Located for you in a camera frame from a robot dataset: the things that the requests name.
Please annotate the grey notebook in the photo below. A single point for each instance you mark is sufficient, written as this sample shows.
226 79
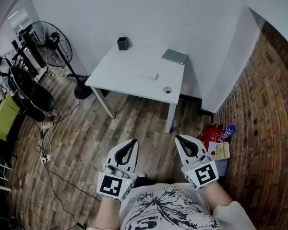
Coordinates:
174 56

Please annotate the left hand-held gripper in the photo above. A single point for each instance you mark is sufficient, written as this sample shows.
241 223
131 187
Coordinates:
110 186

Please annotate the person's right forearm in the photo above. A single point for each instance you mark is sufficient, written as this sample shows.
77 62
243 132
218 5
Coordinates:
213 195

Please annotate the person's black trousers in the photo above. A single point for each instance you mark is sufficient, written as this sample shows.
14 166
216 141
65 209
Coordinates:
142 182

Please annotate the white printed shirt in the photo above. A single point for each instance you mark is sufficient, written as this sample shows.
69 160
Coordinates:
168 207

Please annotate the white power strip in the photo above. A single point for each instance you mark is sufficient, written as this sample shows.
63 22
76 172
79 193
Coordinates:
45 159

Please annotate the blue plastic bottle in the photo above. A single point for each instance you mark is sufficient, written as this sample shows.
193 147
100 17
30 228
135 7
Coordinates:
228 131

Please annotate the person's left forearm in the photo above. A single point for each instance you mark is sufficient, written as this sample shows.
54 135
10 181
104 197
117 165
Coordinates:
105 214

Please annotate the white paper sheet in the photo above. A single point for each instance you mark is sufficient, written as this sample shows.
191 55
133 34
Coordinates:
219 168

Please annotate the black background desk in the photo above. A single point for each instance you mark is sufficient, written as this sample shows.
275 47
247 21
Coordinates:
30 47

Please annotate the white table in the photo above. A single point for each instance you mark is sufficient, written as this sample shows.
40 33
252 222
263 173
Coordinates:
134 75

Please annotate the black office chair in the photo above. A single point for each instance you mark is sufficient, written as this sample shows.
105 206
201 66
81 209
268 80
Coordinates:
36 97

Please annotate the black square pen holder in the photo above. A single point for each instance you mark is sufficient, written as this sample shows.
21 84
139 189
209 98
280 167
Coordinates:
123 43

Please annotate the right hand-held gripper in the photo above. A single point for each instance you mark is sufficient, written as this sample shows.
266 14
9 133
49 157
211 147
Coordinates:
204 174

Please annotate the beige card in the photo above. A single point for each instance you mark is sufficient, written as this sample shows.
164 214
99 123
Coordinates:
222 150

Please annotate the white box with eyeglasses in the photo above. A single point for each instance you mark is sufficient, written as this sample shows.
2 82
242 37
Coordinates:
147 75

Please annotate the black standing fan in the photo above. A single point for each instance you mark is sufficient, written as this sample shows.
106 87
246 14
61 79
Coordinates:
54 44

